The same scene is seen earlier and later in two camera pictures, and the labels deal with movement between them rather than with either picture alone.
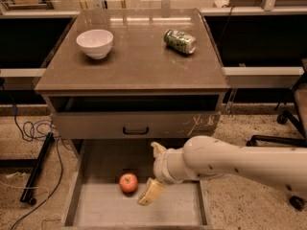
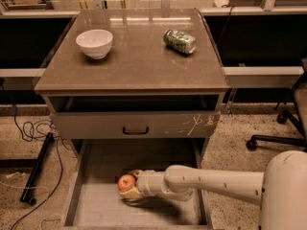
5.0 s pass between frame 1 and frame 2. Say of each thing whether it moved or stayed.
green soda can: stayed
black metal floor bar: stayed
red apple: stayed
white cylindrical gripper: moved
